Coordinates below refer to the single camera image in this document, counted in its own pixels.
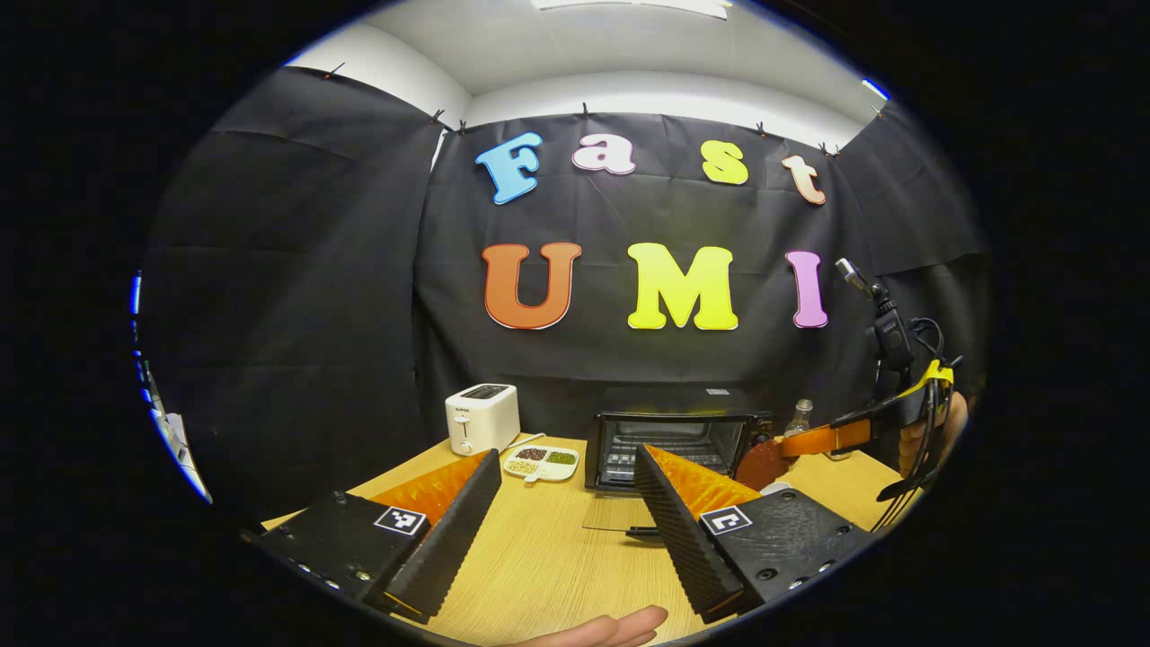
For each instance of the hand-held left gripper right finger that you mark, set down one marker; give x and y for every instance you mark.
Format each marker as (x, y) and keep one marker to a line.
(683, 530)

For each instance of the white toaster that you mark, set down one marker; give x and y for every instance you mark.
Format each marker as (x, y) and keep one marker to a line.
(485, 418)

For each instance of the large ceiling light panel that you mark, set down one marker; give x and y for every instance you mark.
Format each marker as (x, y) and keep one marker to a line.
(629, 5)

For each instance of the black electric oven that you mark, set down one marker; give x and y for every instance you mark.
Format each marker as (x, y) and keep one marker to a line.
(620, 442)

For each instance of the brown chicken drumstick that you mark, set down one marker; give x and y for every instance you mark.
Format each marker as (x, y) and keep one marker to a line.
(764, 467)

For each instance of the clear glass bottle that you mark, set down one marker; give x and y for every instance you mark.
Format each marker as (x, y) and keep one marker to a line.
(800, 420)

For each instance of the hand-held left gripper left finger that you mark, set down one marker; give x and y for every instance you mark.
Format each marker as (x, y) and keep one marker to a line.
(454, 530)

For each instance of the black backdrop cloth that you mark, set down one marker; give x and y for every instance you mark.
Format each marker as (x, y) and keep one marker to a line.
(296, 296)

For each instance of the white divided spice dish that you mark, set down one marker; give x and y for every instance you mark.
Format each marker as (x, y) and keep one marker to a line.
(539, 465)

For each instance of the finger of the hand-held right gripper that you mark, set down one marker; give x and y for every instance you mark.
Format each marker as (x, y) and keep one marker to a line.
(827, 438)

